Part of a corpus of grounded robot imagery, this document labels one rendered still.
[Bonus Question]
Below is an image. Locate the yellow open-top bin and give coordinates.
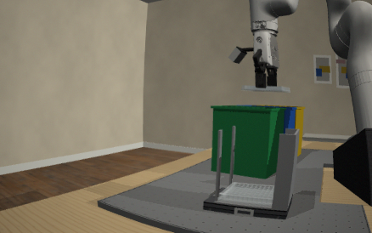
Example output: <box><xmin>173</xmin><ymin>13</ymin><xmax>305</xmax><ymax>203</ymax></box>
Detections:
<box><xmin>265</xmin><ymin>105</ymin><xmax>305</xmax><ymax>156</ymax></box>

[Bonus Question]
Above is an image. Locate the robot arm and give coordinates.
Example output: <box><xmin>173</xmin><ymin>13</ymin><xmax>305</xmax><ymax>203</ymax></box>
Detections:
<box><xmin>229</xmin><ymin>0</ymin><xmax>372</xmax><ymax>134</ymax></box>

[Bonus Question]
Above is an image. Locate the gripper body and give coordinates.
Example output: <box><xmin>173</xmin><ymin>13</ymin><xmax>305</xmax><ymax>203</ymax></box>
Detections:
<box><xmin>253</xmin><ymin>31</ymin><xmax>279</xmax><ymax>69</ymax></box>

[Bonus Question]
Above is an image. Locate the blue open-top bin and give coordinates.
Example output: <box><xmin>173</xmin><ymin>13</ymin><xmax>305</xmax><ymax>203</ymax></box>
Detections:
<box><xmin>252</xmin><ymin>105</ymin><xmax>297</xmax><ymax>134</ymax></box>

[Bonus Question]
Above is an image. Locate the green bin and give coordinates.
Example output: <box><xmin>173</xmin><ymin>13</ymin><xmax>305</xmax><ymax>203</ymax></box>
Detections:
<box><xmin>211</xmin><ymin>105</ymin><xmax>286</xmax><ymax>179</ymax></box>

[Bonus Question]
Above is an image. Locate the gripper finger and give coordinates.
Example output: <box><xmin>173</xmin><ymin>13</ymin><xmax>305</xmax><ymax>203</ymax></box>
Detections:
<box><xmin>266</xmin><ymin>66</ymin><xmax>277</xmax><ymax>86</ymax></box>
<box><xmin>253</xmin><ymin>49</ymin><xmax>267</xmax><ymax>88</ymax></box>

